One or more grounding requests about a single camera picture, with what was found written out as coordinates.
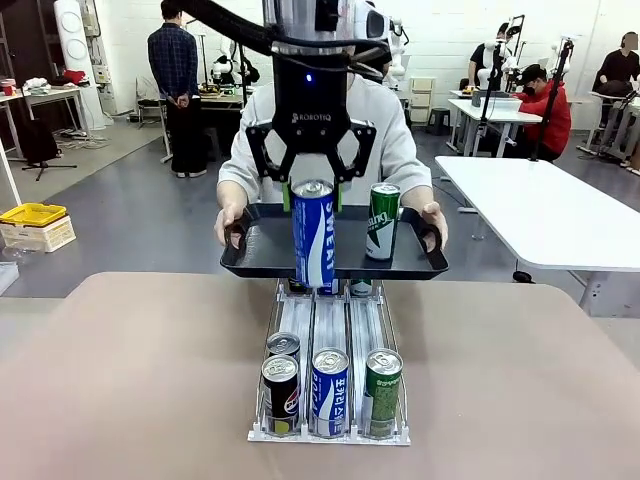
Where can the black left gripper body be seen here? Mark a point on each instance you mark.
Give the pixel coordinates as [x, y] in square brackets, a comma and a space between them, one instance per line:
[310, 110]

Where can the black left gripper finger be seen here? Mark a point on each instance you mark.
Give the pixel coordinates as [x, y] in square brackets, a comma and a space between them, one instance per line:
[265, 155]
[360, 150]

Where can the green Chilsung cider can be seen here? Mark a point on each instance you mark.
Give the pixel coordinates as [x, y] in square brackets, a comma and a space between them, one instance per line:
[384, 395]
[382, 225]

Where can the black plastic serving tray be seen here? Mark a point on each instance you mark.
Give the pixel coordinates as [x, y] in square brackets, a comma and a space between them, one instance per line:
[265, 250]

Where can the person's left forearm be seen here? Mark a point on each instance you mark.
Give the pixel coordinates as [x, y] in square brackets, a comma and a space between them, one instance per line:
[419, 192]

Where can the person's right forearm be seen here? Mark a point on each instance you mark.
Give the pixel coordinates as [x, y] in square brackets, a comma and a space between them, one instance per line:
[234, 192]

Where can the person in grey sweatshirt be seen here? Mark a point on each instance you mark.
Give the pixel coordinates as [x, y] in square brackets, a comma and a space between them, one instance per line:
[395, 145]

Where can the seated person in black-white top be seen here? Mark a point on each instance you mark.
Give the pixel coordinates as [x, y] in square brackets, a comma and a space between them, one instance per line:
[225, 70]

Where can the seated person in black top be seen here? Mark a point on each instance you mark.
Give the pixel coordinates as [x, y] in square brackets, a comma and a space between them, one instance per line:
[482, 62]

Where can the person in red jacket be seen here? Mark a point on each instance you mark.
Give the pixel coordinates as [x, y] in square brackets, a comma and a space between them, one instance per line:
[547, 115]

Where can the person's right hand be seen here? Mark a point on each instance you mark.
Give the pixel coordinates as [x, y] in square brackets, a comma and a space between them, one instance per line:
[227, 220]

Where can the person's left hand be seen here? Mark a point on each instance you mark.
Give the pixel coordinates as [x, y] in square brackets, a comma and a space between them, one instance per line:
[436, 217]

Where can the white drawer unit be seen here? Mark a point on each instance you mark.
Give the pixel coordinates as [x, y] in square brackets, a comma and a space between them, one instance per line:
[422, 92]

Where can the dark round stool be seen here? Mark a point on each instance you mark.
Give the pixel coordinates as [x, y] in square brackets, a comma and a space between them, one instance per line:
[440, 120]

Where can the man in dark plaid shirt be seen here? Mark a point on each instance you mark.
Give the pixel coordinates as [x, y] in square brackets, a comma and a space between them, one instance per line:
[175, 85]

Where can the slim black Pepsi can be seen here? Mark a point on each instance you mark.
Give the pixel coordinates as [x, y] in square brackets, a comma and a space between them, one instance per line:
[295, 286]

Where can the slim green Chilsung can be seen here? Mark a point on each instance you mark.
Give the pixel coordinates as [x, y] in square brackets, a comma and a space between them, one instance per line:
[361, 287]

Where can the slim blue Pocari Sweat can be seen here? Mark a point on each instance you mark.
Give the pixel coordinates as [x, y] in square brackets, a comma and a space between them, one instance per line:
[335, 288]

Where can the white background work table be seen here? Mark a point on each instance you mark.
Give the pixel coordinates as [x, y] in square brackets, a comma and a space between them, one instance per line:
[495, 110]

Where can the clear acrylic can rack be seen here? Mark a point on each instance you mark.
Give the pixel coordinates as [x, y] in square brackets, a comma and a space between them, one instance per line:
[330, 312]

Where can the large white table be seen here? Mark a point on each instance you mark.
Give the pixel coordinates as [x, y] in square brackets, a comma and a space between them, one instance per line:
[540, 215]

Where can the red cloth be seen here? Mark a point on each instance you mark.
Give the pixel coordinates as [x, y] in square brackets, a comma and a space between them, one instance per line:
[75, 76]

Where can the tall white air conditioner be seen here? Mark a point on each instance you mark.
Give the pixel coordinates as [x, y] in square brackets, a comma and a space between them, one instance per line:
[75, 55]

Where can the white side table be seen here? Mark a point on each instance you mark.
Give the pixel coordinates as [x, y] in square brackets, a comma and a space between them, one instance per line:
[45, 95]

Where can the black tripod stand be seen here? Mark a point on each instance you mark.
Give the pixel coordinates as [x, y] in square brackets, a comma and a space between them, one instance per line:
[37, 135]

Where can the white plastic crate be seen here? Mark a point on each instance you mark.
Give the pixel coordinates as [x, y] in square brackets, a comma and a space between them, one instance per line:
[40, 237]

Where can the yellow plastic crate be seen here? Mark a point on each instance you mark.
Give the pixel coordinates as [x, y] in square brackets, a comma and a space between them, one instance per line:
[32, 214]

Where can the red cup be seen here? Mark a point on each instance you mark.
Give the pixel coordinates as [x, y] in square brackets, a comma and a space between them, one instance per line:
[8, 89]

